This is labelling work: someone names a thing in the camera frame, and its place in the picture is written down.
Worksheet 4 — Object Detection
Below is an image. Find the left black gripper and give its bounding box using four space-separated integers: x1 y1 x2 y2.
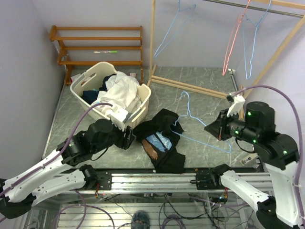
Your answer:
92 114 137 154

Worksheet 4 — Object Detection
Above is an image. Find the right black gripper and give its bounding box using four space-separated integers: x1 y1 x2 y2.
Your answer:
205 107 260 144

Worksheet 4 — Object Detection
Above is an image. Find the blue hanger holding black shirt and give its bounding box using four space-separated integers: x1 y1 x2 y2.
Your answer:
171 91 232 154

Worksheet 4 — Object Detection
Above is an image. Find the black t shirt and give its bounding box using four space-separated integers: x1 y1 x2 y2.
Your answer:
132 108 185 174

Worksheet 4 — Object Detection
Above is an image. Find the white t shirt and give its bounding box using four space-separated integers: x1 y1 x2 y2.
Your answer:
92 71 142 116

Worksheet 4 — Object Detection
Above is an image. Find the pink wire hanger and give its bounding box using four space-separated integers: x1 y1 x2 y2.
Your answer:
222 0 251 76

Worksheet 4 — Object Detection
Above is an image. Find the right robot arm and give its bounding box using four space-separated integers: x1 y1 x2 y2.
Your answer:
191 102 305 229

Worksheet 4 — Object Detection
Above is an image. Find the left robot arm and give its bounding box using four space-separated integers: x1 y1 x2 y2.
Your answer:
0 119 135 219

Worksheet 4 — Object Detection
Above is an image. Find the blue hanger right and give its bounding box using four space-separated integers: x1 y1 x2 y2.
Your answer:
242 0 272 80

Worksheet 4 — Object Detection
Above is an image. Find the blue hanger far left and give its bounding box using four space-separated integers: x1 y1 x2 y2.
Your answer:
153 0 196 59

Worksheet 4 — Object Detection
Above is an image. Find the white label tag device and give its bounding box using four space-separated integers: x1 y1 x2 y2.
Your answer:
240 153 258 166

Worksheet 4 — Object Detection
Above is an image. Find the white laundry basket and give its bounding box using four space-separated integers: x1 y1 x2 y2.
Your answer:
70 62 151 128

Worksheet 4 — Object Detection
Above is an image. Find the white paper scrap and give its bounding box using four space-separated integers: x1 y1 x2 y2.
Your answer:
70 73 81 83

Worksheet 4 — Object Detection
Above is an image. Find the green white pen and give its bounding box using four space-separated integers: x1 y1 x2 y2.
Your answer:
93 50 118 54

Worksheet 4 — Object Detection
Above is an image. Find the brown wooden shoe rack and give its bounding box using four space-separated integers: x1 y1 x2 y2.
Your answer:
49 25 144 85

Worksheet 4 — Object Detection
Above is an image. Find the light wooden clothes rack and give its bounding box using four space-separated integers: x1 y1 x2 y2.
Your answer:
151 0 304 116

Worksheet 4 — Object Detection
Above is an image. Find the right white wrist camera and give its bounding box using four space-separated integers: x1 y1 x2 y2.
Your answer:
227 94 245 117

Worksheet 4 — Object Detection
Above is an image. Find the aluminium mounting rail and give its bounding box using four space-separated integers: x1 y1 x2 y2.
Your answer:
57 168 277 194

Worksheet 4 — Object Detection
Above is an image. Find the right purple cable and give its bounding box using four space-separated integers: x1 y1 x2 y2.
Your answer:
235 85 301 215

